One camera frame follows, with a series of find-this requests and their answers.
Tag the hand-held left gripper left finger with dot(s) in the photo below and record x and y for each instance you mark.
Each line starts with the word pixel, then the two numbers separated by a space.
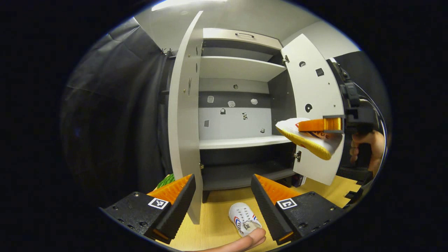
pixel 180 206

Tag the white cabinet drawer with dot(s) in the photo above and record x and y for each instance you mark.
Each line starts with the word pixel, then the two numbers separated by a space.
pixel 224 35

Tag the white cabinet shelf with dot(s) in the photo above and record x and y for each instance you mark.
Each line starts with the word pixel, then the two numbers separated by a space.
pixel 241 68
pixel 241 141

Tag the watermelon slice plush toy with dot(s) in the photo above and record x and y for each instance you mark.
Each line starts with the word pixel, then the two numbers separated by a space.
pixel 166 182

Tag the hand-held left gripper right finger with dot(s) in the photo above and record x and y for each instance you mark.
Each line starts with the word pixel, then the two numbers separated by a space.
pixel 266 206

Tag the white cabinet door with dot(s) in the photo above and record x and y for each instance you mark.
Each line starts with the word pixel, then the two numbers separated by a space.
pixel 311 87
pixel 183 122

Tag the black backdrop cloth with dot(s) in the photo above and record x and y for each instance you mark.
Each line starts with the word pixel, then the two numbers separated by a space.
pixel 115 105

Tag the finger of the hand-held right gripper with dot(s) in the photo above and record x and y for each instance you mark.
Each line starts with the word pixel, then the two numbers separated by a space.
pixel 315 125

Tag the dark book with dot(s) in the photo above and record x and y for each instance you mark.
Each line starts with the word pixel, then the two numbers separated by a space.
pixel 299 180

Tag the white canvas shoe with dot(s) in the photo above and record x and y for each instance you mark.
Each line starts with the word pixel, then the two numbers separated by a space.
pixel 243 217
pixel 315 145

